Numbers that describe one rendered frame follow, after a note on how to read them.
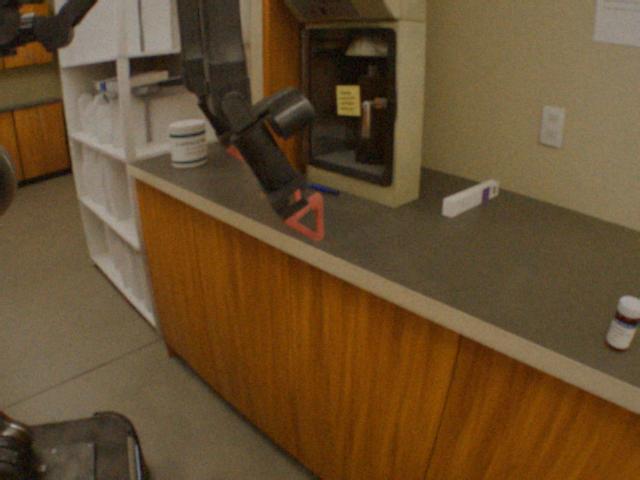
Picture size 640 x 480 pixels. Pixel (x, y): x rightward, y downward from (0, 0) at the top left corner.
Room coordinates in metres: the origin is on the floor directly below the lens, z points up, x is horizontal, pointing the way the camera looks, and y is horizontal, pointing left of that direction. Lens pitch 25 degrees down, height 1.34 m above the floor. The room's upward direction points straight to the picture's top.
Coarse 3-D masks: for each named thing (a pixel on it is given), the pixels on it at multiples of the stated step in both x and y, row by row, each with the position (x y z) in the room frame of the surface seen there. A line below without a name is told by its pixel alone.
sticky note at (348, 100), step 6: (342, 90) 1.17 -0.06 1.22; (348, 90) 1.15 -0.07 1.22; (354, 90) 1.14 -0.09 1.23; (342, 96) 1.17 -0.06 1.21; (348, 96) 1.15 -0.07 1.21; (354, 96) 1.14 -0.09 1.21; (342, 102) 1.17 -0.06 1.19; (348, 102) 1.15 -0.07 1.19; (354, 102) 1.14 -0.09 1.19; (342, 108) 1.17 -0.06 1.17; (348, 108) 1.15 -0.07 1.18; (354, 108) 1.14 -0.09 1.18; (348, 114) 1.15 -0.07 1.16; (354, 114) 1.14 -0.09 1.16
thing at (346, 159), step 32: (320, 32) 1.22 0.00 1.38; (352, 32) 1.14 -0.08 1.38; (384, 32) 1.07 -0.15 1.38; (320, 64) 1.22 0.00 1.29; (352, 64) 1.14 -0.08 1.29; (384, 64) 1.07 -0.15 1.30; (320, 96) 1.22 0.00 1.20; (384, 96) 1.07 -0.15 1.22; (320, 128) 1.22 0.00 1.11; (352, 128) 1.14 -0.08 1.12; (384, 128) 1.07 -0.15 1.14; (320, 160) 1.22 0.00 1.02; (352, 160) 1.14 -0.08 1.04; (384, 160) 1.07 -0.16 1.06
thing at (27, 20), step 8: (24, 16) 0.96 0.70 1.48; (32, 16) 0.96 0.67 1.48; (24, 24) 0.94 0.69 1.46; (32, 24) 0.95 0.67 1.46; (24, 32) 0.94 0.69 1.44; (32, 32) 0.95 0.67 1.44; (16, 40) 0.93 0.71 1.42; (24, 40) 0.95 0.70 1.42; (32, 40) 0.96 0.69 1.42; (8, 48) 0.93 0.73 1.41; (16, 48) 0.99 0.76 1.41; (8, 56) 0.94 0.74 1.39
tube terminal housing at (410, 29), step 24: (408, 0) 1.08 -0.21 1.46; (312, 24) 1.26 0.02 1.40; (336, 24) 1.20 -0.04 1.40; (360, 24) 1.14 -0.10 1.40; (384, 24) 1.09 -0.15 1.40; (408, 24) 1.08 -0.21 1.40; (408, 48) 1.08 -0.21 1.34; (408, 72) 1.08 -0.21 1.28; (408, 96) 1.08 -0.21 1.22; (408, 120) 1.09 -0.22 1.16; (408, 144) 1.09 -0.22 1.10; (312, 168) 1.26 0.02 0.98; (408, 168) 1.09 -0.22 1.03; (360, 192) 1.14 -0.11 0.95; (384, 192) 1.08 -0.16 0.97; (408, 192) 1.10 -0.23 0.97
